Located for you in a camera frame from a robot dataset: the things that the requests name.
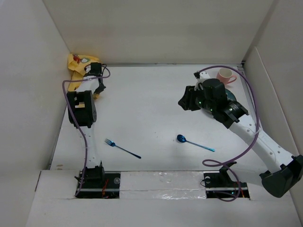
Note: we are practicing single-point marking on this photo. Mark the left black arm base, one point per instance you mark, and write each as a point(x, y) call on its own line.
point(108, 189)

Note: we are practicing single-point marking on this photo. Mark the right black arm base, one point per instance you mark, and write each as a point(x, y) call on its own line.
point(220, 185)

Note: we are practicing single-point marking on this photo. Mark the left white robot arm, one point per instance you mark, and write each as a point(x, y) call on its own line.
point(82, 115)

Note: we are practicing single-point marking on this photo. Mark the yellow cartoon vehicle cloth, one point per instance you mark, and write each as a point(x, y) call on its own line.
point(77, 65)

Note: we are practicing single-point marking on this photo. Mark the white foam front block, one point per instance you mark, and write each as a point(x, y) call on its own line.
point(167, 185)

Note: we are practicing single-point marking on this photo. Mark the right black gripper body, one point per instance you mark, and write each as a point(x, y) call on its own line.
point(191, 94)

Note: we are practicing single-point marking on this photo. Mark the blue metal fork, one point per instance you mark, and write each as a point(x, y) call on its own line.
point(112, 144)

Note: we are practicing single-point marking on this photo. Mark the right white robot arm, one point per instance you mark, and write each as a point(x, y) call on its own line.
point(284, 170)

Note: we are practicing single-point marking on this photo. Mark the pink ceramic mug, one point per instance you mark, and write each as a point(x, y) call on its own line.
point(226, 76)

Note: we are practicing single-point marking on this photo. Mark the blue metal spoon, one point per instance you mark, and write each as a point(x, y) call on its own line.
point(182, 139)

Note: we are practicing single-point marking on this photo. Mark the teal ceramic plate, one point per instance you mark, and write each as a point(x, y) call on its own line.
point(230, 96)

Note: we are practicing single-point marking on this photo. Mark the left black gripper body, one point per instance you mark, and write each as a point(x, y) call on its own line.
point(99, 89)

